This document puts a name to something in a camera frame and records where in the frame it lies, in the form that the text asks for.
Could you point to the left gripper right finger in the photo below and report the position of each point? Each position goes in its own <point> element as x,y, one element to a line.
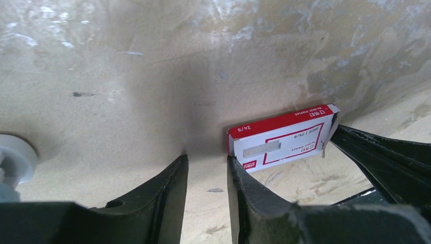
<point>258,215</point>

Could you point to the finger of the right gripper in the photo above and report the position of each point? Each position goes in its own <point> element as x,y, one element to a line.
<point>398,169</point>

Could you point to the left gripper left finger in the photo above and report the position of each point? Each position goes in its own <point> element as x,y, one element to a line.
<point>151,213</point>

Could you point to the staple box with clear lid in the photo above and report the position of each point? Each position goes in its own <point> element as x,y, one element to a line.
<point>284,138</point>

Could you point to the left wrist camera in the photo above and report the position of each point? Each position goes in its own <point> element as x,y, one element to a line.
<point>18,163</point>

